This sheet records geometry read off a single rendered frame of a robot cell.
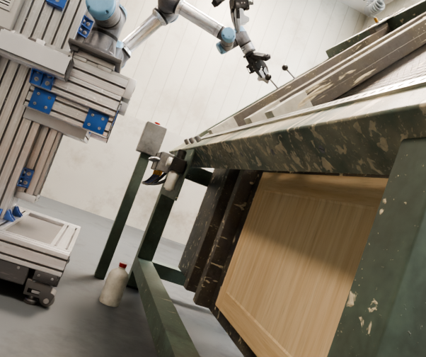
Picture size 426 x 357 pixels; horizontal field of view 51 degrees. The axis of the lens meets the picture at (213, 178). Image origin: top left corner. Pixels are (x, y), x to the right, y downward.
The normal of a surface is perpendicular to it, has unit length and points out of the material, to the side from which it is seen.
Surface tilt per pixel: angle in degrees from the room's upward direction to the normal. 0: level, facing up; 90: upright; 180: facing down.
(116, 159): 90
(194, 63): 90
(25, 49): 90
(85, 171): 90
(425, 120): 141
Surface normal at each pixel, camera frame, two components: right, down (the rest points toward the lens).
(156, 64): 0.23, 0.03
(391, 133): -0.84, 0.51
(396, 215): -0.91, -0.35
